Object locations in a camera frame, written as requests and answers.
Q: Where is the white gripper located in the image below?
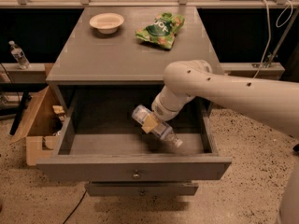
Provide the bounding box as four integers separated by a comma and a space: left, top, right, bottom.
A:
142, 95, 181, 133

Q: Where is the blue plastic bottle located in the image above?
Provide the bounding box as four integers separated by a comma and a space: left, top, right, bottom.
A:
132, 105, 183, 148

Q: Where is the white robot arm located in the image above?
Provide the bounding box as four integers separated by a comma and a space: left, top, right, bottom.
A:
151, 60, 299, 140

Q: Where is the metal knob top drawer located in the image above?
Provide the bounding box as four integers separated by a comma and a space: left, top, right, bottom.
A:
132, 170, 141, 180

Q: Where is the grey top drawer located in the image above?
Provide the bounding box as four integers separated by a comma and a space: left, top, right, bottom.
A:
37, 87, 232, 182

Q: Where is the grey drawer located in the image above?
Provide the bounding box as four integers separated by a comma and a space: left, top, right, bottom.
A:
85, 182, 198, 197
37, 87, 232, 182

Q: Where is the grey lower drawer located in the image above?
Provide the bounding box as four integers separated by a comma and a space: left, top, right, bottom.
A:
85, 182, 198, 197

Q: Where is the clear water bottle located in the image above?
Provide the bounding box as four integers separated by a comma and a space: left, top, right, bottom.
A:
8, 40, 30, 70

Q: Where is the grey cabinet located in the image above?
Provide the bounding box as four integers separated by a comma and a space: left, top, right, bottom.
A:
45, 6, 229, 117

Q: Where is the green chip bag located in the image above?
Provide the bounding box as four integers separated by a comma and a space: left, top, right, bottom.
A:
135, 12, 185, 49

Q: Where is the white paper bowl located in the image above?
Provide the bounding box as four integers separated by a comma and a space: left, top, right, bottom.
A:
89, 13, 124, 35

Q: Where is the cardboard box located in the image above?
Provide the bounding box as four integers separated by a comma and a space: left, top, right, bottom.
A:
10, 86, 62, 166

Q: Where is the metal stand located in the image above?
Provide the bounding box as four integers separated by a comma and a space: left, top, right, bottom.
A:
252, 4, 299, 77

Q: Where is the black floor cable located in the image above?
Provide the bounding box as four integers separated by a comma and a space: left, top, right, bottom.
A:
62, 189, 88, 224

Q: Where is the white cable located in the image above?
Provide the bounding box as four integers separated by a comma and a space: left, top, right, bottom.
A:
251, 0, 295, 79

